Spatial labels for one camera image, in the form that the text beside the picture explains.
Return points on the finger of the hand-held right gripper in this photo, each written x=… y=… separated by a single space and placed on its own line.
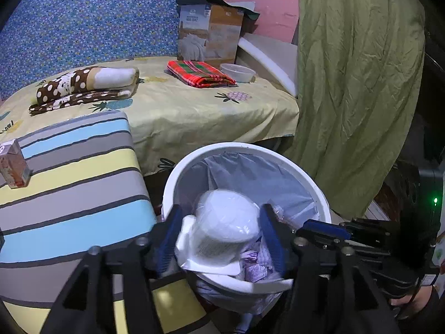
x=325 y=228

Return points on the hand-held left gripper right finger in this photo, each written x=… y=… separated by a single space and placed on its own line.
x=274 y=241

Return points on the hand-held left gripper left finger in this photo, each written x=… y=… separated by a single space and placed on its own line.
x=167 y=245

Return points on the purple milk carton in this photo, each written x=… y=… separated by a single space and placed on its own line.
x=255 y=271

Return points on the white plastic cup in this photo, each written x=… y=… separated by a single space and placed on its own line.
x=222 y=226

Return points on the white trash bin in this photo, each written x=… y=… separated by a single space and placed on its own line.
x=180 y=177

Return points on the person's right hand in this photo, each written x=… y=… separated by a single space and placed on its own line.
x=413 y=303

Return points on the translucent bin liner bag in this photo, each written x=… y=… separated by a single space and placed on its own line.
x=264 y=184

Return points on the striped table cloth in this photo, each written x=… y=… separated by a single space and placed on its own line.
x=76 y=188

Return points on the yellow pineapple bed sheet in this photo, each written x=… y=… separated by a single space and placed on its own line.
x=194 y=111

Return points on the green curtain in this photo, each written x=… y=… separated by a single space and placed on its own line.
x=347 y=76

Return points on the small orange drink carton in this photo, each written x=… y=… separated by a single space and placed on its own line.
x=14 y=167

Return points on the white bowl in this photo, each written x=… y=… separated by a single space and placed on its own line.
x=238 y=73

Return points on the red plaid cloth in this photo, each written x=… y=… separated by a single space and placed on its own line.
x=198 y=73

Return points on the white board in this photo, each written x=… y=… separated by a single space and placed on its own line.
x=271 y=59

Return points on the brown polka dot blanket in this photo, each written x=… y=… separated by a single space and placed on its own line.
x=62 y=87

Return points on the cardboard quilt box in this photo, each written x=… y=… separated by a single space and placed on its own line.
x=215 y=38

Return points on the blue floral mattress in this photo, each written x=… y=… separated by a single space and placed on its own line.
x=104 y=21

